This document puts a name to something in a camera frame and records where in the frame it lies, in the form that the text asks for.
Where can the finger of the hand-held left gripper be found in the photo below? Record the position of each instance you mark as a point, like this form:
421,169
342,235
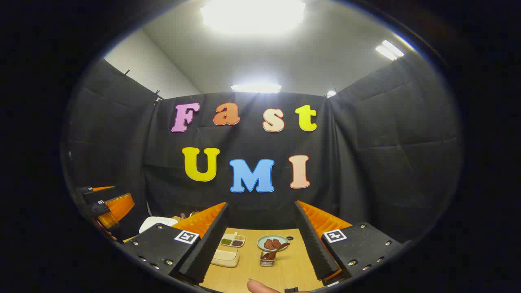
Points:
118,209
101,189

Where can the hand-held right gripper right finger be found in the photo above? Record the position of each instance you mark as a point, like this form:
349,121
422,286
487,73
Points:
311,244

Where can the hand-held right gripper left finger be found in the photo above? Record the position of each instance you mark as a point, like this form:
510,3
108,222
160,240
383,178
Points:
211,248

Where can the clear box of white rice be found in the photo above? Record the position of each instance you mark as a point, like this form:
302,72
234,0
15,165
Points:
224,258

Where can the brown wooden spoon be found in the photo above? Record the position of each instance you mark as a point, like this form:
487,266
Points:
276,250

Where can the white rice cooker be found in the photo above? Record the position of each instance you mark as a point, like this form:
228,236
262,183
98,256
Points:
156,223

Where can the white divided dish of beans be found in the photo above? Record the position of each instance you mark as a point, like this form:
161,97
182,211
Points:
233,241

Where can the red meat slice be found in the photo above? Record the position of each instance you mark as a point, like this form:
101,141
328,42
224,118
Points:
268,244
277,243

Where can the pale green plate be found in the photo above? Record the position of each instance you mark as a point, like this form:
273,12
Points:
260,244

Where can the black backdrop cloth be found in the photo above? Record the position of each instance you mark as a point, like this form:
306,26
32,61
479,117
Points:
366,162

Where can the ceiling light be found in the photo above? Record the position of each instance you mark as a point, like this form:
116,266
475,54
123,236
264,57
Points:
389,50
255,88
331,94
252,14

